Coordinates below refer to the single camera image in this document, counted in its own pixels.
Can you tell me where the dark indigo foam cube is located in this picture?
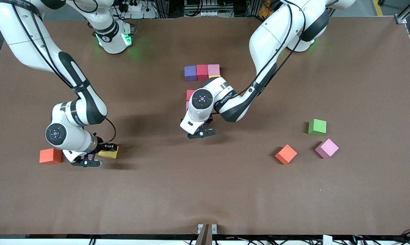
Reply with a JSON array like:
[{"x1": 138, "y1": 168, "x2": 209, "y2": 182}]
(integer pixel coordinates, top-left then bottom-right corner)
[{"x1": 184, "y1": 66, "x2": 198, "y2": 82}]

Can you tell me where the orange foam cube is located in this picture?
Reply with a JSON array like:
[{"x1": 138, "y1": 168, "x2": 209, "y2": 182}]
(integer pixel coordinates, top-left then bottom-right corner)
[
  {"x1": 275, "y1": 144, "x2": 298, "y2": 165},
  {"x1": 39, "y1": 148, "x2": 62, "y2": 165}
]

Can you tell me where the brown table mat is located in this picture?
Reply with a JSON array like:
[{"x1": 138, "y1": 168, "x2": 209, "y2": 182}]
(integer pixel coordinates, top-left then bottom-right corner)
[{"x1": 0, "y1": 17, "x2": 410, "y2": 235}]

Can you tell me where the long white socket strip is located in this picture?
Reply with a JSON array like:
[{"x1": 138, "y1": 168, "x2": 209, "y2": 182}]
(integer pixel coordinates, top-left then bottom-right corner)
[{"x1": 184, "y1": 10, "x2": 226, "y2": 17}]

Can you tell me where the green foam cube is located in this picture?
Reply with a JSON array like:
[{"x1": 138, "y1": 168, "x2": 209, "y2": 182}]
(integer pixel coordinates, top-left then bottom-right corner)
[{"x1": 308, "y1": 119, "x2": 327, "y2": 137}]

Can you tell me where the orange bag heap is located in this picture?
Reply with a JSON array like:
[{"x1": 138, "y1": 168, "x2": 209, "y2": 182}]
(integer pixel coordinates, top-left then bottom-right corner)
[{"x1": 258, "y1": 0, "x2": 273, "y2": 19}]

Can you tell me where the white power strip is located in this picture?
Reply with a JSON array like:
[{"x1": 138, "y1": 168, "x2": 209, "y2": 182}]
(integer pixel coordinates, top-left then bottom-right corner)
[{"x1": 118, "y1": 0, "x2": 158, "y2": 19}]

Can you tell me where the brown post with metal brackets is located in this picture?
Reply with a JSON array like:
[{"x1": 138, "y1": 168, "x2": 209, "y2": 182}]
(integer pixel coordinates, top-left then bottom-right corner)
[{"x1": 197, "y1": 224, "x2": 218, "y2": 245}]

